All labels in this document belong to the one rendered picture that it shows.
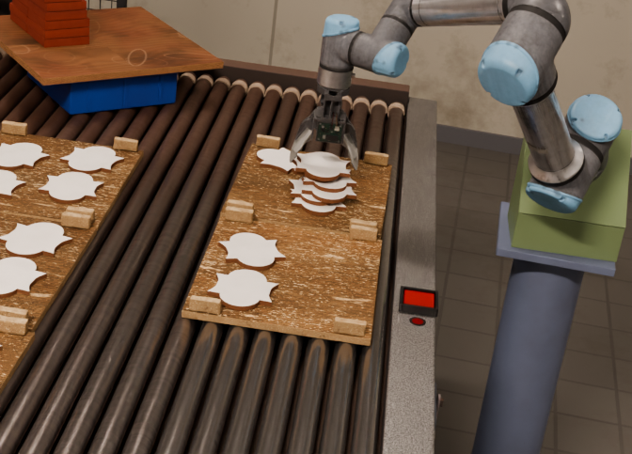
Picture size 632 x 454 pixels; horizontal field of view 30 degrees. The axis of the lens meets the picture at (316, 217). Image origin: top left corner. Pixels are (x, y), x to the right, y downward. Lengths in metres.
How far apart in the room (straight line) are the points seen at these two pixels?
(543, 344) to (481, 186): 2.42
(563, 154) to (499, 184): 2.88
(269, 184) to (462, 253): 2.02
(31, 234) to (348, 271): 0.63
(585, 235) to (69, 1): 1.43
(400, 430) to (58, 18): 1.61
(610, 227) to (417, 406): 0.87
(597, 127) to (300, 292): 0.74
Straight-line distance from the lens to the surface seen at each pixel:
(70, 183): 2.61
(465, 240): 4.74
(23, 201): 2.55
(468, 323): 4.16
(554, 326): 2.88
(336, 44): 2.52
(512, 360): 2.93
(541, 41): 2.19
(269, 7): 5.62
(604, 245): 2.76
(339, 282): 2.32
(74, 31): 3.18
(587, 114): 2.57
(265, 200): 2.62
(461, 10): 2.40
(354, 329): 2.15
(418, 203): 2.76
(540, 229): 2.73
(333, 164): 2.68
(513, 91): 2.20
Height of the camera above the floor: 2.05
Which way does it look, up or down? 26 degrees down
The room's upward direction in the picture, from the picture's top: 7 degrees clockwise
